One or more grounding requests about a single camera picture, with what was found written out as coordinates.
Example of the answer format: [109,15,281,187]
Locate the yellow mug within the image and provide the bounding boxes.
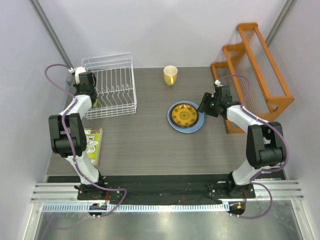
[163,65,178,86]

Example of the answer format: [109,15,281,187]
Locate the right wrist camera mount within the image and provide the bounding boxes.
[214,79,222,87]

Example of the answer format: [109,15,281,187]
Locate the light blue plate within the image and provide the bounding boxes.
[167,101,205,134]

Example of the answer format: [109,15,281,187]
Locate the green plate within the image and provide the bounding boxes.
[92,100,98,108]

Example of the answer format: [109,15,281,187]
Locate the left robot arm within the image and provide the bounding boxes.
[48,67,107,200]

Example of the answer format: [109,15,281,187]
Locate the green illustrated book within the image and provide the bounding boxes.
[84,128,103,166]

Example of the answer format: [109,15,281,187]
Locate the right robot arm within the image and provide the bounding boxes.
[197,86,289,198]

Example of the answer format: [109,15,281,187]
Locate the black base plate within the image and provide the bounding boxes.
[76,174,256,206]

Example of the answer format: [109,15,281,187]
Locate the perforated metal rail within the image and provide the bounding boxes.
[42,202,230,213]

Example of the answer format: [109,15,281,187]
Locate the white wire dish rack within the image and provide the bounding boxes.
[81,52,137,120]

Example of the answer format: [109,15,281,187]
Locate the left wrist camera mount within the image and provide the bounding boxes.
[68,66,86,85]

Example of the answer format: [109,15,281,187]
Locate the brown yellow plate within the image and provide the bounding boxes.
[169,102,199,129]

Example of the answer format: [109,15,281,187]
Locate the orange wooden rack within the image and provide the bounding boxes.
[211,23,295,122]

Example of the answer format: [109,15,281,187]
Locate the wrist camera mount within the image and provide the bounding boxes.
[68,66,86,85]
[214,79,222,87]

